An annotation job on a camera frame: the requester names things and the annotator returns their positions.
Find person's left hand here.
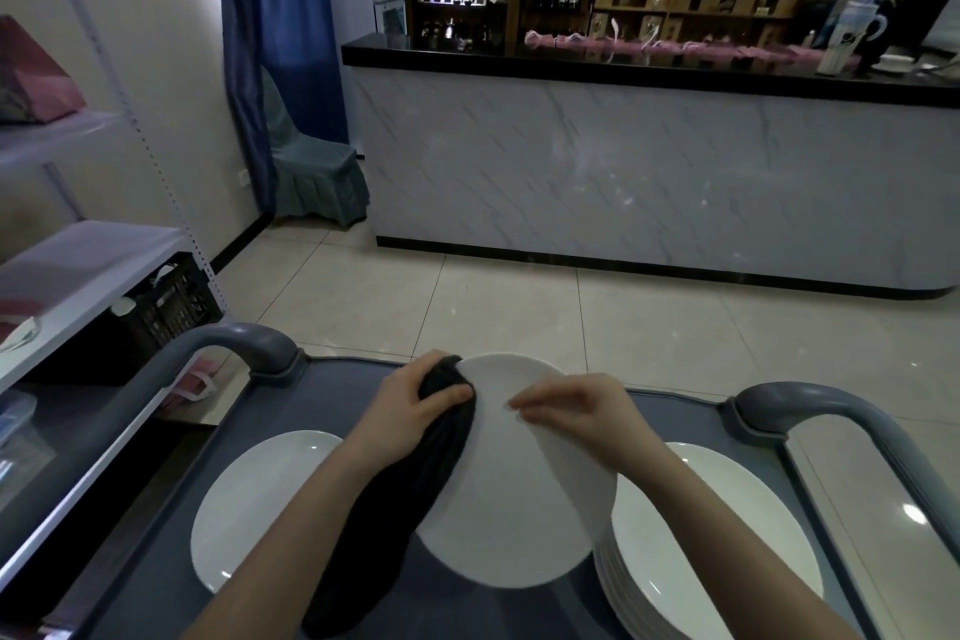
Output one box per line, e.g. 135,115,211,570
352,350,474,472

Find person's right hand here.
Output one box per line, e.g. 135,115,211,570
509,373,665,483

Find dark blue cleaning cloth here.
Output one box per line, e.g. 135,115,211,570
301,355,478,640

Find white round plate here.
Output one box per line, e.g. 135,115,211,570
414,352,618,590
189,430,346,594

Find stack of white plates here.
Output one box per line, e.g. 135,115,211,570
594,442,825,640

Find person's left forearm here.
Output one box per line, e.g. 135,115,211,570
183,451,391,640

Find person's right forearm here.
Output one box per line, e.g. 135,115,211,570
637,451,864,640

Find grey service cart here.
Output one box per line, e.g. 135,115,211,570
0,322,960,640

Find black plastic crate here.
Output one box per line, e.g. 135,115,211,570
112,253,225,363

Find chair with grey-green cover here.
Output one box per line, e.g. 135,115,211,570
258,65,371,228

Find marble bar counter black top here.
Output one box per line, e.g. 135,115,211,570
341,34,960,301

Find white metal shelf rack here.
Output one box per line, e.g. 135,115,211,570
0,0,226,588

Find clear container blue lid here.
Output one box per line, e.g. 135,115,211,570
0,391,39,483

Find row of pink bags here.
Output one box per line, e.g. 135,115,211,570
523,28,860,63

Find blue curtain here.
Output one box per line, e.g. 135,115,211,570
215,0,350,213

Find black pegged stand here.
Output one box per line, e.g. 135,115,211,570
873,0,960,52

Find pink bag white handles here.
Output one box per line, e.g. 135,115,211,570
161,358,226,416

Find white pitcher with handle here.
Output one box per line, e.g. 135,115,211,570
815,0,889,77

